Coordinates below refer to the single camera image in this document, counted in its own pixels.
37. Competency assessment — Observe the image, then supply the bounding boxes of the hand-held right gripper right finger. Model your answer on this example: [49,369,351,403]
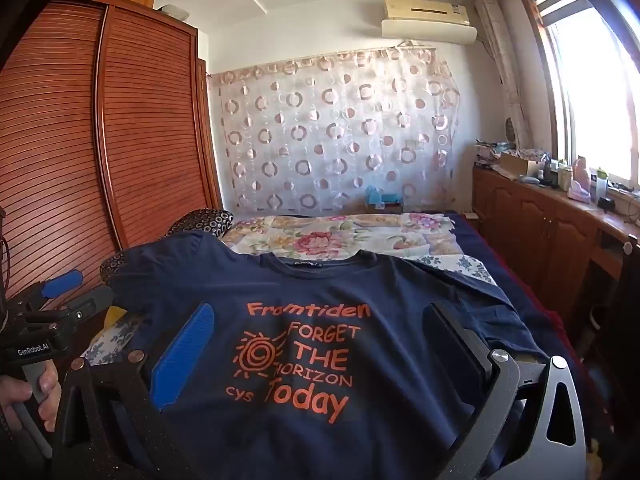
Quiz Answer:
[422,301,587,480]

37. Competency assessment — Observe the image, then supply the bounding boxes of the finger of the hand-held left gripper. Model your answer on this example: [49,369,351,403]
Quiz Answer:
[39,269,85,300]
[47,285,116,323]

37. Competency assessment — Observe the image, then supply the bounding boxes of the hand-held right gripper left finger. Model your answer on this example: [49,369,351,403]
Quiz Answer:
[50,301,217,480]

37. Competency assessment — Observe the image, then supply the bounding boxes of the navy printed t-shirt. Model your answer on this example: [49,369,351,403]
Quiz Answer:
[107,232,551,480]

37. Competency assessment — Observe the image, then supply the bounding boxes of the person's left hand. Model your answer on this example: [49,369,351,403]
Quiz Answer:
[0,360,63,433]

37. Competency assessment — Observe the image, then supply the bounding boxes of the yellow cloth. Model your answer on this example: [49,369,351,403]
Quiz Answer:
[102,305,129,334]

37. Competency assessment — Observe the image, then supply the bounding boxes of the navy blue t-shirt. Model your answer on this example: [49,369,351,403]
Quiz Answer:
[415,210,601,396]

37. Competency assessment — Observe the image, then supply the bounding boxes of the circle-patterned navy quilt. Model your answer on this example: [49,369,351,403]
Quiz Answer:
[100,207,235,281]

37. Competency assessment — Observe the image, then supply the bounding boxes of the low wooden cabinet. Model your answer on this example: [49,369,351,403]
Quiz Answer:
[472,165,640,311]

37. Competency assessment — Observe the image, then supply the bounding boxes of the blue toy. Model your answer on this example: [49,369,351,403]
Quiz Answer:
[364,186,405,213]

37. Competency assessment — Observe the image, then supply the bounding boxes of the brown slatted wooden wardrobe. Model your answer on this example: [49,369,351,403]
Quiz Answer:
[0,0,223,311]

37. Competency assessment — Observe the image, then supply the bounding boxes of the floral quilt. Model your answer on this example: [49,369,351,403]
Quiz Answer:
[222,211,463,261]

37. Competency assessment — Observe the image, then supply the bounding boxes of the cardboard box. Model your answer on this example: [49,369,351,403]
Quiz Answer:
[500,152,546,177]

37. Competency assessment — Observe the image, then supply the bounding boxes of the stack of papers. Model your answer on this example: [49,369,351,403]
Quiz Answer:
[474,137,506,171]

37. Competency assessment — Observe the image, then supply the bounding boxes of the pink bottle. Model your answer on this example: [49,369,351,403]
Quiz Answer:
[567,157,592,204]

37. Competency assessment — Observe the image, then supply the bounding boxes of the circle-patterned sheer curtain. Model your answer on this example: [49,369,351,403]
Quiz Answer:
[207,45,461,213]

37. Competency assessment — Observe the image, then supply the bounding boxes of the pale bundled window drape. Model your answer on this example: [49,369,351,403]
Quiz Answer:
[475,0,533,148]

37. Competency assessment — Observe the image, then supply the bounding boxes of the bright window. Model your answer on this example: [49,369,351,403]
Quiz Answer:
[525,0,640,191]

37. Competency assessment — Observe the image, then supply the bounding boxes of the wall air conditioner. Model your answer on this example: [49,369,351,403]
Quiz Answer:
[381,0,478,43]

